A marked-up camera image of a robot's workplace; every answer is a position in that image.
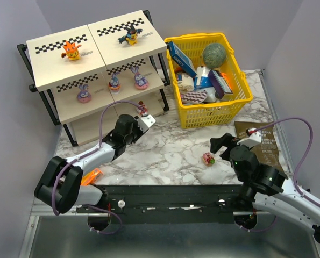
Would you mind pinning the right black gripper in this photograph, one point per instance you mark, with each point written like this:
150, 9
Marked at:
227, 143

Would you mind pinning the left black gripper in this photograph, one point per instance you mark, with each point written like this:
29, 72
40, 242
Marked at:
134, 131

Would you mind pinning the pink bear strawberry toy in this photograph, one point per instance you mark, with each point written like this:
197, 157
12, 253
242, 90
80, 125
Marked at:
208, 159

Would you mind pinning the red pink bear toy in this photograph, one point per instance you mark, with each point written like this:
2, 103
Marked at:
142, 109

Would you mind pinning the purple bunny orange cup toy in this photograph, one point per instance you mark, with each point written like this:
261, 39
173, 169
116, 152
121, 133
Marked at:
114, 84

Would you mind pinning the purple bunny donut toy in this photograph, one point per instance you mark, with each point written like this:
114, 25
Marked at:
141, 83

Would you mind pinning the purple creature pink donut toy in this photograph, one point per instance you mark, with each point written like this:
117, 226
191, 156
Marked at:
84, 96

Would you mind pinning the black yellow bat toy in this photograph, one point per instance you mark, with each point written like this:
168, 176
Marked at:
131, 36

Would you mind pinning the orange dragon toy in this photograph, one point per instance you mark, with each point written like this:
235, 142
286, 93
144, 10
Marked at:
71, 51

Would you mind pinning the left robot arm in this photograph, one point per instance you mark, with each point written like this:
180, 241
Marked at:
60, 185

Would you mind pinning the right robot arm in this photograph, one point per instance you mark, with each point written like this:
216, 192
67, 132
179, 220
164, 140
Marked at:
266, 188

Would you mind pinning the beige three-tier shelf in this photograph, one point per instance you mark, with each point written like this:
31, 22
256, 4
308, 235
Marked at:
57, 79

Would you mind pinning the yellow plastic basket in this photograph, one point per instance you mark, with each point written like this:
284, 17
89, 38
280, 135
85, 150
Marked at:
200, 115

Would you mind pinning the striped pink grey sponge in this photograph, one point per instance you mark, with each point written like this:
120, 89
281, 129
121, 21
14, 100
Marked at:
193, 97

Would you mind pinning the brown coffee bag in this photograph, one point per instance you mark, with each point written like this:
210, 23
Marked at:
267, 152

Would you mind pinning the orange Scrub Daddy box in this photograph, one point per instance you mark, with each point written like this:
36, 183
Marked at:
91, 177

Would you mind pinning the dark purple box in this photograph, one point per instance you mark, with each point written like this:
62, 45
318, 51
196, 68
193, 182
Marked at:
220, 84

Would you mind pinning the blue white pouch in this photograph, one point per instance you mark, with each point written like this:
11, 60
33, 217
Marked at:
201, 80

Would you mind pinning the cream paper roll pack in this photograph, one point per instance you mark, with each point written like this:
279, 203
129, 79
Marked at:
185, 83

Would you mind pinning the blue Harry's box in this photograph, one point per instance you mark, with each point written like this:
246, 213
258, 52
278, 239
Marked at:
181, 59

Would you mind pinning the green textured ball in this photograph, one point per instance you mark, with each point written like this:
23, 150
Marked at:
214, 55

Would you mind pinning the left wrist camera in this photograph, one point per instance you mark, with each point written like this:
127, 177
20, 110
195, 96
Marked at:
145, 122

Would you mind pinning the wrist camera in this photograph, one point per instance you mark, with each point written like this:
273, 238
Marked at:
145, 122
253, 138

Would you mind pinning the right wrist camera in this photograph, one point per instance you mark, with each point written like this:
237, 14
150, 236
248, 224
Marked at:
253, 138

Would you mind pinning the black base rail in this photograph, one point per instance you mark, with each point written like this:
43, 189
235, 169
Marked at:
178, 204

